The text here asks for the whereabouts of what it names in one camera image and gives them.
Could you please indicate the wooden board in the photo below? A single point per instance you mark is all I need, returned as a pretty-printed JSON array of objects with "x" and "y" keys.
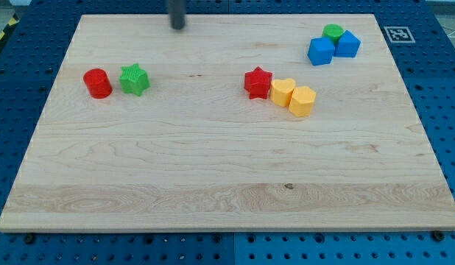
[{"x": 194, "y": 154}]

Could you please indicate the black screw bolt right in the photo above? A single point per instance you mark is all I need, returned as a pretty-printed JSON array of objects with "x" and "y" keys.
[{"x": 438, "y": 235}]

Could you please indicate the yellow hexagon block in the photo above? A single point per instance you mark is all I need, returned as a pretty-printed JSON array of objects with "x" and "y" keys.
[{"x": 302, "y": 101}]

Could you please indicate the black screw bolt left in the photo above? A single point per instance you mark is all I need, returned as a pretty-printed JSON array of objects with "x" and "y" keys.
[{"x": 29, "y": 238}]

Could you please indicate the blue pentagon block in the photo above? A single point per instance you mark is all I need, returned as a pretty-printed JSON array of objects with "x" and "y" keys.
[{"x": 347, "y": 46}]

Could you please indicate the white fiducial marker tag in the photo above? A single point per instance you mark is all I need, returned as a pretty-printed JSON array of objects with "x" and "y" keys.
[{"x": 399, "y": 34}]

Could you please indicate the green cylinder block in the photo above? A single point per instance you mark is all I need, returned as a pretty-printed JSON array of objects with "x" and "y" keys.
[{"x": 333, "y": 31}]

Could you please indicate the green star block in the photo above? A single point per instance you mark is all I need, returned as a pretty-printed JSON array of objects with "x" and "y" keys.
[{"x": 134, "y": 79}]

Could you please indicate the red star block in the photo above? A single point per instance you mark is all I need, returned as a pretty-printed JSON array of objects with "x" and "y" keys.
[{"x": 258, "y": 83}]

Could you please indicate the black screw bolt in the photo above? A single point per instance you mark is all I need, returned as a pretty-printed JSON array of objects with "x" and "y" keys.
[
  {"x": 438, "y": 235},
  {"x": 29, "y": 238}
]

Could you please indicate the blue cube block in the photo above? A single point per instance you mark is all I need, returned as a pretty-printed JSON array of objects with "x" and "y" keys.
[{"x": 321, "y": 51}]

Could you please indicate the yellow heart block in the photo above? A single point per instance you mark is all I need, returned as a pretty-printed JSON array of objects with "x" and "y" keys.
[{"x": 281, "y": 91}]

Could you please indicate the red cylinder block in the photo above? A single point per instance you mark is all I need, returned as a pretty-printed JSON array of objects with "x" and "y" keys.
[{"x": 97, "y": 83}]

